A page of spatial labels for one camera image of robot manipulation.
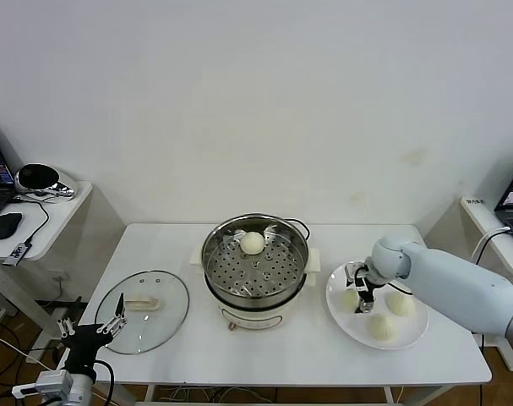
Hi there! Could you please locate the black computer mouse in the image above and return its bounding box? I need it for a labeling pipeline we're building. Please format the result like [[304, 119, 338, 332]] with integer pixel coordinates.
[[0, 212, 24, 241]]

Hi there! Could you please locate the black USB hub cable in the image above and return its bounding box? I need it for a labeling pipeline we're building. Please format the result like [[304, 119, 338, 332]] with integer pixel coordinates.
[[8, 196, 50, 247]]

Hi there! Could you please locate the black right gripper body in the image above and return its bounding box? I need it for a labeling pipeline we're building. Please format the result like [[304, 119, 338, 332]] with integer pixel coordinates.
[[357, 261, 382, 288]]

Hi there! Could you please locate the white steamed baozi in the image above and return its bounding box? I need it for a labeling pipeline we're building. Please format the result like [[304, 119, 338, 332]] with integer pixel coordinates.
[[239, 231, 265, 257], [339, 291, 361, 313], [367, 313, 399, 342], [385, 291, 417, 317]]

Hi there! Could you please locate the white electric cooker pot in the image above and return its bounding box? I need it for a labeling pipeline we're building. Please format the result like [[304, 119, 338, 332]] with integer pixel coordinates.
[[189, 247, 324, 332]]

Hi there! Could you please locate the round glass pot lid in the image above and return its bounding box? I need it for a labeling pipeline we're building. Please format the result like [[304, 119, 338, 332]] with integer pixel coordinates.
[[94, 270, 191, 355]]

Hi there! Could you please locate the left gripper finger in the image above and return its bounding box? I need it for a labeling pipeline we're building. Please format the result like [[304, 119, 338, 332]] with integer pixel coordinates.
[[96, 292, 128, 336], [56, 319, 78, 339]]

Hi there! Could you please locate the large white round plate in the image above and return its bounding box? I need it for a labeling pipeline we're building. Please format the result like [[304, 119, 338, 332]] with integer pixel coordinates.
[[325, 259, 430, 351]]

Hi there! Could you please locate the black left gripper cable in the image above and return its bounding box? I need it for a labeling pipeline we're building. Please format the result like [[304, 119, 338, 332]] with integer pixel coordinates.
[[94, 359, 116, 406]]

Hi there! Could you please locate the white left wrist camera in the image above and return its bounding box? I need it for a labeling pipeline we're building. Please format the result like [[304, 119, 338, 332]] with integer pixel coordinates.
[[11, 370, 74, 398]]

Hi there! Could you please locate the perforated steel steamer basket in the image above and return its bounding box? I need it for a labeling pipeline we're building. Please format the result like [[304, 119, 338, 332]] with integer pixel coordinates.
[[201, 214, 311, 299]]

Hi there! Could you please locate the white charger cable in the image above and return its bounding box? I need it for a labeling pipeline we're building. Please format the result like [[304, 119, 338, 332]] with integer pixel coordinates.
[[471, 227, 513, 266]]

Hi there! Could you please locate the white side desk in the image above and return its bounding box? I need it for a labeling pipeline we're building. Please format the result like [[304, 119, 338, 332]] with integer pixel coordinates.
[[0, 180, 128, 354], [423, 196, 513, 373]]

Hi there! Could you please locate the small grey USB hub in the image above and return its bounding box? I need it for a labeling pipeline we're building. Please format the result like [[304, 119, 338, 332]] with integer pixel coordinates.
[[2, 241, 32, 267]]

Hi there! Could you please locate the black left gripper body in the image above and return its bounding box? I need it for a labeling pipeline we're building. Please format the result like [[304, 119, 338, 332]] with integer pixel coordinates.
[[63, 324, 113, 373]]

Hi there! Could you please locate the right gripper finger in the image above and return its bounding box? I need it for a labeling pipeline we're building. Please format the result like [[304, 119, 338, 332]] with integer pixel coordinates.
[[343, 261, 363, 293], [354, 282, 375, 315]]

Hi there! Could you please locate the white floor cable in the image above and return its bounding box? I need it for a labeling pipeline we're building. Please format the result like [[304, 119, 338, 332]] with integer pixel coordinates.
[[0, 329, 58, 376]]

